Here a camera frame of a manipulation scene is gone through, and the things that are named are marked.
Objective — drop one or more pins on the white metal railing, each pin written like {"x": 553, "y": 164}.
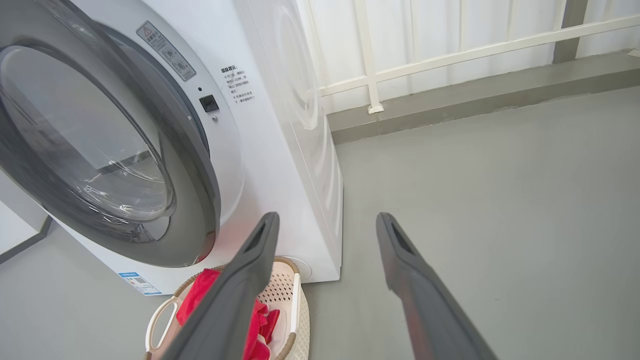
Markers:
{"x": 372, "y": 75}

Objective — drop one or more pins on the grey warning sticker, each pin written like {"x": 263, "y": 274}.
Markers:
{"x": 166, "y": 50}

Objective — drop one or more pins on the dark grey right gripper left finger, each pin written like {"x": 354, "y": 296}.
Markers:
{"x": 235, "y": 295}

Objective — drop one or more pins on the cream basket with brown rim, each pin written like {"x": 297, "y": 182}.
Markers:
{"x": 295, "y": 305}

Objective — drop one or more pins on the red and white garment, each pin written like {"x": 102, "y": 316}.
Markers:
{"x": 261, "y": 325}
{"x": 200, "y": 295}

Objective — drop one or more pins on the blue and white energy label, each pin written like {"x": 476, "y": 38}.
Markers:
{"x": 140, "y": 284}

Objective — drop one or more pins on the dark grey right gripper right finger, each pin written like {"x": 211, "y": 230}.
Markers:
{"x": 425, "y": 300}

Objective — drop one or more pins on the dark grey round washer door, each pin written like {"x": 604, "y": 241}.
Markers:
{"x": 190, "y": 200}

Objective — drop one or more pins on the black door latch socket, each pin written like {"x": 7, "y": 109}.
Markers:
{"x": 209, "y": 103}

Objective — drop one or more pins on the white front-load washing machine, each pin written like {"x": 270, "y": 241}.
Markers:
{"x": 270, "y": 165}

